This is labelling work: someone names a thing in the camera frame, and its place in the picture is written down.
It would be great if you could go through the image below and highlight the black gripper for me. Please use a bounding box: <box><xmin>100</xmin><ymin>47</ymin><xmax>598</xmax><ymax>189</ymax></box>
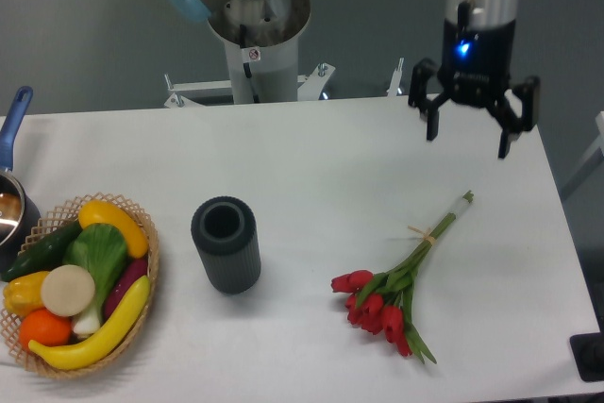
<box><xmin>408</xmin><ymin>18</ymin><xmax>542</xmax><ymax>160</ymax></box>

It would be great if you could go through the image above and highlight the red tulip bouquet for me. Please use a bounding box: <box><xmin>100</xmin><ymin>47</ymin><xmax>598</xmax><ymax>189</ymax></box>
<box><xmin>330</xmin><ymin>191</ymin><xmax>475</xmax><ymax>364</ymax></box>

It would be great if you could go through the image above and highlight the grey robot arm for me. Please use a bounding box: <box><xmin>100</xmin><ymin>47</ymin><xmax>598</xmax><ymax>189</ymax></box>
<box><xmin>168</xmin><ymin>0</ymin><xmax>540</xmax><ymax>158</ymax></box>

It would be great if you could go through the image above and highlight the white furniture leg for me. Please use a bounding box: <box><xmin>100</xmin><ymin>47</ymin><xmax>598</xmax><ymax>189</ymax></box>
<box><xmin>559</xmin><ymin>111</ymin><xmax>603</xmax><ymax>202</ymax></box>

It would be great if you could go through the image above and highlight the dark grey ribbed vase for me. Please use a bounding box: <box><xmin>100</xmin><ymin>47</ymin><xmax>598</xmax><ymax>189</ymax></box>
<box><xmin>191</xmin><ymin>195</ymin><xmax>261</xmax><ymax>294</ymax></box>

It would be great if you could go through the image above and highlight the black device at edge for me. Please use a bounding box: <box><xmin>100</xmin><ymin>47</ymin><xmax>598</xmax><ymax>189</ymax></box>
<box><xmin>569</xmin><ymin>332</ymin><xmax>603</xmax><ymax>382</ymax></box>

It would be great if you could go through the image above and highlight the purple eggplant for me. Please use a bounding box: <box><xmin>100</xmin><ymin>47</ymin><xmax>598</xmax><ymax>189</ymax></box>
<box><xmin>103</xmin><ymin>258</ymin><xmax>148</xmax><ymax>320</ymax></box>

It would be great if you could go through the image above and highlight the yellow squash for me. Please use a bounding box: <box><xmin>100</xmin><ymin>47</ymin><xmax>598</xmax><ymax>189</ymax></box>
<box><xmin>78</xmin><ymin>200</ymin><xmax>148</xmax><ymax>259</ymax></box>

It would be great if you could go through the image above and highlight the green bok choy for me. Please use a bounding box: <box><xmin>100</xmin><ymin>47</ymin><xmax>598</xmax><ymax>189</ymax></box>
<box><xmin>62</xmin><ymin>224</ymin><xmax>127</xmax><ymax>339</ymax></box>

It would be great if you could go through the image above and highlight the woven wicker basket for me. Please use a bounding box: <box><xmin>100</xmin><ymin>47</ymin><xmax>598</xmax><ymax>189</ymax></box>
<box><xmin>1</xmin><ymin>193</ymin><xmax>159</xmax><ymax>379</ymax></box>

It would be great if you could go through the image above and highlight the beige round disc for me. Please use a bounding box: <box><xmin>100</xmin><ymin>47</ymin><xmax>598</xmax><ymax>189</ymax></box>
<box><xmin>41</xmin><ymin>264</ymin><xmax>95</xmax><ymax>317</ymax></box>

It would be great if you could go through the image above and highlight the green cucumber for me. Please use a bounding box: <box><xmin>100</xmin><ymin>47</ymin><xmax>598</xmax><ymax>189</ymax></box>
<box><xmin>1</xmin><ymin>221</ymin><xmax>82</xmax><ymax>282</ymax></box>

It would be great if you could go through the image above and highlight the yellow banana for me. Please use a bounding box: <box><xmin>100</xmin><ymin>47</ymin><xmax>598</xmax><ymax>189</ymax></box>
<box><xmin>28</xmin><ymin>276</ymin><xmax>151</xmax><ymax>371</ymax></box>

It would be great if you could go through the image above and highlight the orange fruit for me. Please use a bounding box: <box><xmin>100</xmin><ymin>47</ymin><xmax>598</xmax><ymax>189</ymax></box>
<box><xmin>19</xmin><ymin>309</ymin><xmax>72</xmax><ymax>351</ymax></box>

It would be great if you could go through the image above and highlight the yellow bell pepper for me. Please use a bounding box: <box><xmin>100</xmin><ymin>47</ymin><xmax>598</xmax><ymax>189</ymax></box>
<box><xmin>3</xmin><ymin>271</ymin><xmax>50</xmax><ymax>318</ymax></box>

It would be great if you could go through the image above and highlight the white metal base frame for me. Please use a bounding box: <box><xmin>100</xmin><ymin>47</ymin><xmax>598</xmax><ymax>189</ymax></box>
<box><xmin>164</xmin><ymin>57</ymin><xmax>405</xmax><ymax>108</ymax></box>

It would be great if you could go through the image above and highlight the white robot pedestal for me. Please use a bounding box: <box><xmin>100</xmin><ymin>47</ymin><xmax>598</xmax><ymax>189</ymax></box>
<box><xmin>209</xmin><ymin>0</ymin><xmax>310</xmax><ymax>104</ymax></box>

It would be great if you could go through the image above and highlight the blue handled saucepan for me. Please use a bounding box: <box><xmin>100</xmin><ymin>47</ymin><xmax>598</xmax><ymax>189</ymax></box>
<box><xmin>1</xmin><ymin>86</ymin><xmax>41</xmax><ymax>273</ymax></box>

